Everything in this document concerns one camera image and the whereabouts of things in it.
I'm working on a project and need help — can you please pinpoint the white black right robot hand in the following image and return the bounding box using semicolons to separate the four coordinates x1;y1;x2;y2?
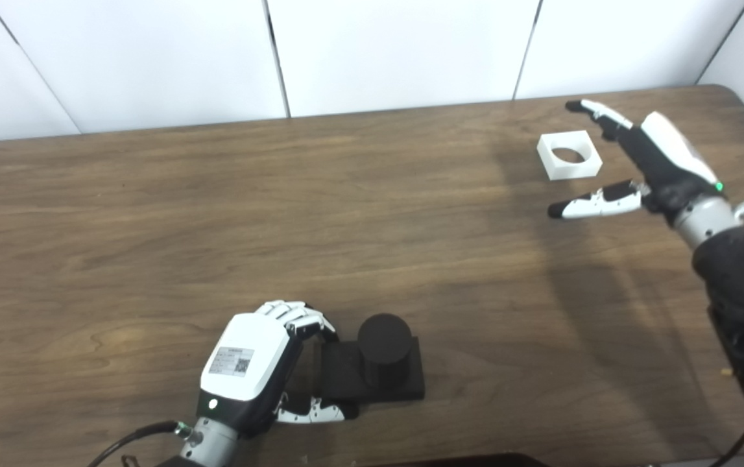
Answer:
547;99;726;224

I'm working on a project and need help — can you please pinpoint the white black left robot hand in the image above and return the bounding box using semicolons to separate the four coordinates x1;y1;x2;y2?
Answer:
195;300;359;437

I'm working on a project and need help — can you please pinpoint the white square piece with hole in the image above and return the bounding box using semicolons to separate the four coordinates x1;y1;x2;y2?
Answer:
536;130;603;181

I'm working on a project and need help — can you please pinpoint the black peg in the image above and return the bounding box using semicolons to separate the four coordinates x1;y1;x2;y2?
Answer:
312;313;426;403

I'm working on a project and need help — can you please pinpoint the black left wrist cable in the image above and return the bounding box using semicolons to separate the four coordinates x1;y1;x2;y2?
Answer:
86;420;194;467

